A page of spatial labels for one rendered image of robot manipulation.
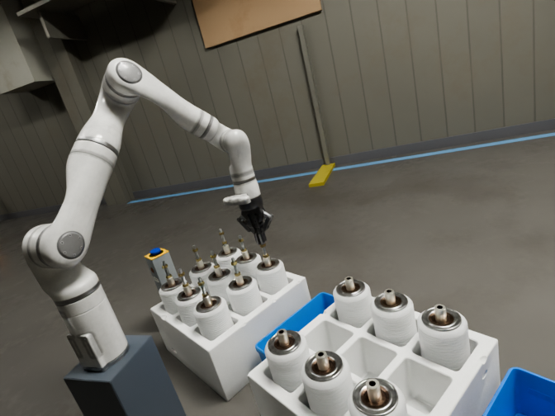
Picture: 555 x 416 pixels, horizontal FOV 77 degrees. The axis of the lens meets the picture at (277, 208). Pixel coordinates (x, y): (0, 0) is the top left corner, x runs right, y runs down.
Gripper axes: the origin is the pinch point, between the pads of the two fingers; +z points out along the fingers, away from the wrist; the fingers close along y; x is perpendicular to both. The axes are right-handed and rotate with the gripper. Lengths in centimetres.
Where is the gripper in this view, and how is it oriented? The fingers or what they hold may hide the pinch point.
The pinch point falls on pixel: (260, 238)
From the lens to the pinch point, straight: 111.6
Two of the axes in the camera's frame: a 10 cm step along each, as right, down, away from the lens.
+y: -8.5, 0.4, 5.3
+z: 2.4, 9.2, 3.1
